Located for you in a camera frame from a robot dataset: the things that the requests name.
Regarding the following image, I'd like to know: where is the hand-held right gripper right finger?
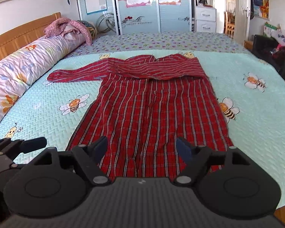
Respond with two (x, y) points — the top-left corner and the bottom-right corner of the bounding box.
(176, 136), (252, 187)

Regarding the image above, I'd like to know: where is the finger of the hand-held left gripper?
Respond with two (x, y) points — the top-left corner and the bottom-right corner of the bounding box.
(0, 136), (48, 170)

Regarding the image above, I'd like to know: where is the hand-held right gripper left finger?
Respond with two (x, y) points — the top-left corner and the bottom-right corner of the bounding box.
(34, 135), (110, 187)

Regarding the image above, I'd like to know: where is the red plaid shirt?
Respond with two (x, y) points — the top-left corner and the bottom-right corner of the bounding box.
(47, 53), (235, 182)

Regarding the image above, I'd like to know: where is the long floral bolster pillow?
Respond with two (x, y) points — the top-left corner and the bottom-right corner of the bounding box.
(0, 32), (86, 133)

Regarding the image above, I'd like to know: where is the mint bee print bedspread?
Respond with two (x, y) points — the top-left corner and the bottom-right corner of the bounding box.
(0, 31), (285, 213)

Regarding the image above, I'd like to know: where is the wooden headboard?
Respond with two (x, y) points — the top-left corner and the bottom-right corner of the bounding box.
(0, 12), (62, 67)

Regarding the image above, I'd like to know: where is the blue yellow patterned cushion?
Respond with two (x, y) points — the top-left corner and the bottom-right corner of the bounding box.
(77, 20), (97, 40)

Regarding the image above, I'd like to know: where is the pink knitted cloth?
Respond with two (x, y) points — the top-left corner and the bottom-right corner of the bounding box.
(44, 18), (93, 46)

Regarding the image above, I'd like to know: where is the black armchair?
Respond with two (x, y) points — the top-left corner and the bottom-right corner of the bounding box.
(253, 34), (285, 85)

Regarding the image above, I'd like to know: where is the white drawer cabinet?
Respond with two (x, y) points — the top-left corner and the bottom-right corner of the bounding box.
(195, 6), (217, 32)

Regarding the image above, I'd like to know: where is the wooden chair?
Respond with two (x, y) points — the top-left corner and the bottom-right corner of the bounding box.
(224, 11), (235, 38)

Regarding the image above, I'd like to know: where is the white sliding door wardrobe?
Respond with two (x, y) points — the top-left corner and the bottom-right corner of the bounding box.
(75, 0), (196, 36)

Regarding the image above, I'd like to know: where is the pile of plastic bags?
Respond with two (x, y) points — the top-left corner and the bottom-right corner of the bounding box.
(264, 22), (285, 51)

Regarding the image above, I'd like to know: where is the white room door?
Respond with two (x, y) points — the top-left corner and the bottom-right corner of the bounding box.
(236, 0), (251, 43)

